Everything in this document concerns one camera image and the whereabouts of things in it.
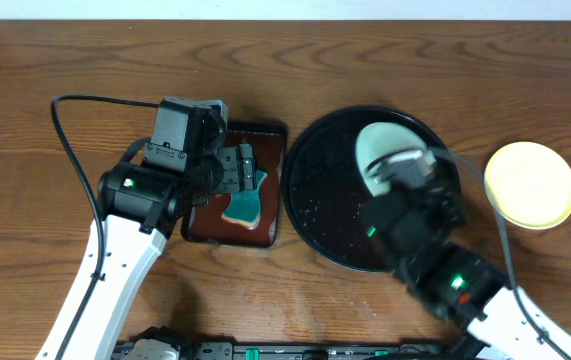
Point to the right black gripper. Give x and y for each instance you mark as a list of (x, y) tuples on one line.
[(455, 216)]

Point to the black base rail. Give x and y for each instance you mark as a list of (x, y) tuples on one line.
[(149, 349)]

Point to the light blue plate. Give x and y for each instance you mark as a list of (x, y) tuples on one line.
[(378, 139)]

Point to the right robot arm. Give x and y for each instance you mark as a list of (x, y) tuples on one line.
[(457, 285)]

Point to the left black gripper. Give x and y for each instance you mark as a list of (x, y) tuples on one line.
[(241, 167)]

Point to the yellow plate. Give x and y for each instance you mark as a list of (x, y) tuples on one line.
[(529, 184)]

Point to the rectangular black brown tray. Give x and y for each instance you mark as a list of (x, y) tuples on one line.
[(206, 224)]

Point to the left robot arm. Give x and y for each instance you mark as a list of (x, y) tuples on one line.
[(136, 211)]

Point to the green yellow sponge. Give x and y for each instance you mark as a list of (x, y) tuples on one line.
[(245, 208)]

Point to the round black tray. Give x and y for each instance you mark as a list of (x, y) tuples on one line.
[(323, 191)]

